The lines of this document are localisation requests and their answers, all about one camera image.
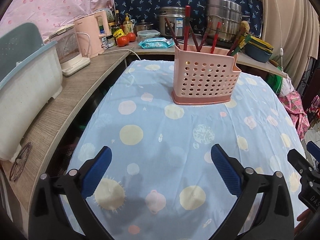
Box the clear food container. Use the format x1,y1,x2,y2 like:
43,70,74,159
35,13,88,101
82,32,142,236
137,30,161,41

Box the pink perforated utensil holder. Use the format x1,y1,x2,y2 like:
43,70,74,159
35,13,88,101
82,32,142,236
171,45,241,106

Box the pink electric kettle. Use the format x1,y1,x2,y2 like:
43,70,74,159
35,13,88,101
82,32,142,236
74,10,111,59

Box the beige hanging cloth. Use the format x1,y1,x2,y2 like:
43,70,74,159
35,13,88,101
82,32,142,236
261,0,319,87

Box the small steel pot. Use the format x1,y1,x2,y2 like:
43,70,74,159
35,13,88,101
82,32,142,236
134,20,153,34

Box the yellow oil bottle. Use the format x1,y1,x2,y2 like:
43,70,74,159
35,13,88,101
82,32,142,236
123,13,133,35

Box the red tomato left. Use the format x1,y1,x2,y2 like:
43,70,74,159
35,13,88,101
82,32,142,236
117,35,130,47

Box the pink floral curtain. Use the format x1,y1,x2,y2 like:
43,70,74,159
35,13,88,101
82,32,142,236
1,0,113,38

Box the wooden counter shelf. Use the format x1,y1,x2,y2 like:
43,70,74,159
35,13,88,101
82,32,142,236
0,39,288,221

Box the large steel steamer pot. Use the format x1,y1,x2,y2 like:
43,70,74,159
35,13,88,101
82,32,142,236
206,0,249,43

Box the white dish drainer box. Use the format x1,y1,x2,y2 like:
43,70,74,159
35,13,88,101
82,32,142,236
1,23,62,161

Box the eyeglasses on counter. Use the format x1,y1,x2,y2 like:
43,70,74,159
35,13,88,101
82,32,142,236
9,142,32,182

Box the red tomato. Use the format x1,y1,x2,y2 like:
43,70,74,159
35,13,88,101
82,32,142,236
117,35,130,47
126,33,136,42

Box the steel rice cooker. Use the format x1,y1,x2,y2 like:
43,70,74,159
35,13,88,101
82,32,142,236
158,7,185,39

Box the pink floral fabric bundle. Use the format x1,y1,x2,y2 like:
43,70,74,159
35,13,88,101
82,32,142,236
278,90,310,140

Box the person's right hand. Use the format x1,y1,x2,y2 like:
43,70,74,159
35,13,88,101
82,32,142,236
294,209,313,236

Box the navy patterned backsplash cloth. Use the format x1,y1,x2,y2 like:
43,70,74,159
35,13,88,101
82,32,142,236
114,0,263,37

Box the green chopstick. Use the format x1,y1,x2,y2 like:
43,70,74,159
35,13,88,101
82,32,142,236
230,34,252,56

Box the stacked blue yellow bowls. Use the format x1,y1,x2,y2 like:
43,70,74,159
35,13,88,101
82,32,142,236
245,36,274,63

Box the red tomato right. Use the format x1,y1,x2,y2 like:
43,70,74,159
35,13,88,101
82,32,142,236
126,33,136,42

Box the white blender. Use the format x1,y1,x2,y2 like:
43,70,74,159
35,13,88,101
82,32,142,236
43,24,91,77

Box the wet wipes pack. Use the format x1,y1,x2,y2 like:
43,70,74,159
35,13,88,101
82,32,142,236
138,37,175,49

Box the dark maroon chopstick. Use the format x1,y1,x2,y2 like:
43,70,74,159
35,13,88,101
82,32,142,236
227,27,247,56
189,24,201,52
164,17,180,48
197,21,212,52

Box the blue patterned tablecloth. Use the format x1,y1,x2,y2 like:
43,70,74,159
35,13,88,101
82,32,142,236
69,61,305,239

